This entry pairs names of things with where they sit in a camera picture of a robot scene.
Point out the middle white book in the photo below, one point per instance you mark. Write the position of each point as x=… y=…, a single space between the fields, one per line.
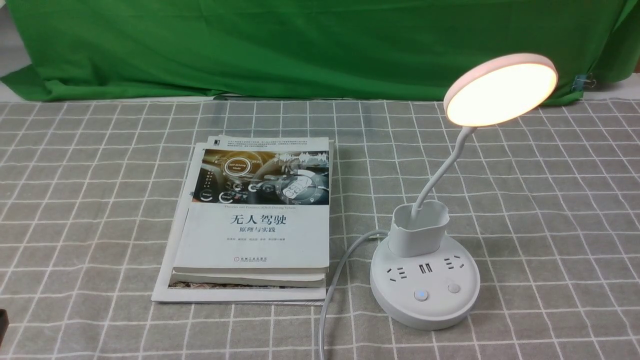
x=253 y=277

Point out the bottom thin white magazine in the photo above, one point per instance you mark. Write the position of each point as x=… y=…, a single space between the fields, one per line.
x=162 y=293

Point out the top white autonomous driving book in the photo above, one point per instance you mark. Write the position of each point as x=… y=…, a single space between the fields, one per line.
x=257 y=204

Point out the blue binder clip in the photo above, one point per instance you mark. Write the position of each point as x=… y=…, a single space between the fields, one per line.
x=583 y=82

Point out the white desk lamp with sockets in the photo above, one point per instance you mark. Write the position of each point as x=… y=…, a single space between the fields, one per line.
x=419 y=275

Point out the dark object at left edge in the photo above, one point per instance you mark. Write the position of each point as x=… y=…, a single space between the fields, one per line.
x=4 y=324

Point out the grey checked tablecloth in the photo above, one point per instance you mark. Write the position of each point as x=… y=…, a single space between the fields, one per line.
x=548 y=205

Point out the green backdrop cloth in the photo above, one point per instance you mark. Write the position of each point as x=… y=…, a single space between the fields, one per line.
x=355 y=49

